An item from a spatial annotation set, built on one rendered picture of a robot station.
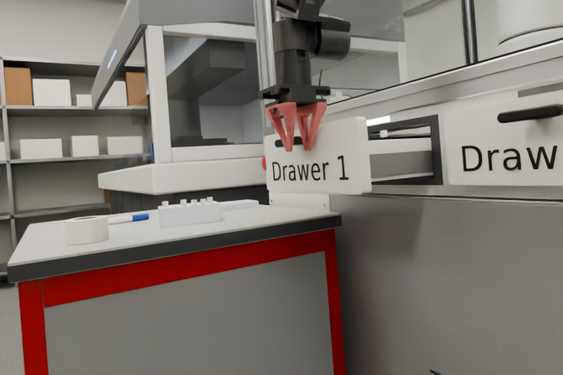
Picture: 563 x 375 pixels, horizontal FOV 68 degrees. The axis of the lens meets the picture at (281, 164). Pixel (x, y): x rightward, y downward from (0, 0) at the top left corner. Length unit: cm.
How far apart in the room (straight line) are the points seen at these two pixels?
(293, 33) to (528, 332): 53
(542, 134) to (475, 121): 9
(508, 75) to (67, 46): 463
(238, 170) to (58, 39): 369
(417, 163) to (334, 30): 25
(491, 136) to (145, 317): 59
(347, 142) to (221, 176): 93
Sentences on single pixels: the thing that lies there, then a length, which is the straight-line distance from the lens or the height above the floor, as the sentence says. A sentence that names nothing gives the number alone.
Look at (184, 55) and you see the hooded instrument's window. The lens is 153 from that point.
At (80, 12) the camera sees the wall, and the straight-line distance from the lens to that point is 510.
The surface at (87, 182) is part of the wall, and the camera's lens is 477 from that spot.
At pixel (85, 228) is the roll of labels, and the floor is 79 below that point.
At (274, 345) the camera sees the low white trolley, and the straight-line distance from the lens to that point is 86.
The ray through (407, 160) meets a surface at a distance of 67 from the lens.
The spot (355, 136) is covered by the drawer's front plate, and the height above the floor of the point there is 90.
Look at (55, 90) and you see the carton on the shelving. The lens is 436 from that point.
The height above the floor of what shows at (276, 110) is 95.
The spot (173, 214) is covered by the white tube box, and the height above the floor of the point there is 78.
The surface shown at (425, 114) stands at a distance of 72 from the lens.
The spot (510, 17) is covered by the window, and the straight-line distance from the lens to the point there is 67.
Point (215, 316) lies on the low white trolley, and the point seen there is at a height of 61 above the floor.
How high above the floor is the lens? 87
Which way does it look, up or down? level
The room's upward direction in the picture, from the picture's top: 4 degrees counter-clockwise
